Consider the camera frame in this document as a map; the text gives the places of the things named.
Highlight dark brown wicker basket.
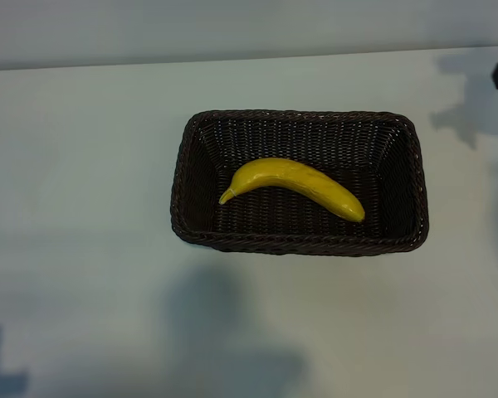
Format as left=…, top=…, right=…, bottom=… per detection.
left=168, top=108, right=429, bottom=259

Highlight yellow banana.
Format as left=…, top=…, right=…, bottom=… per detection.
left=218, top=157, right=366, bottom=224

